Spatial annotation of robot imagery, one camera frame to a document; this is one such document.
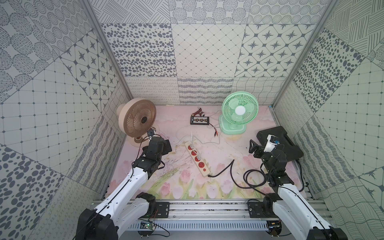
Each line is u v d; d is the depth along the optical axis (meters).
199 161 0.88
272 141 0.70
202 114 1.12
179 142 0.99
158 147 0.61
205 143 0.99
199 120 1.10
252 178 0.85
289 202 0.53
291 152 0.92
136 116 0.79
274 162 0.62
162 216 0.73
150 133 0.71
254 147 0.75
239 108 0.86
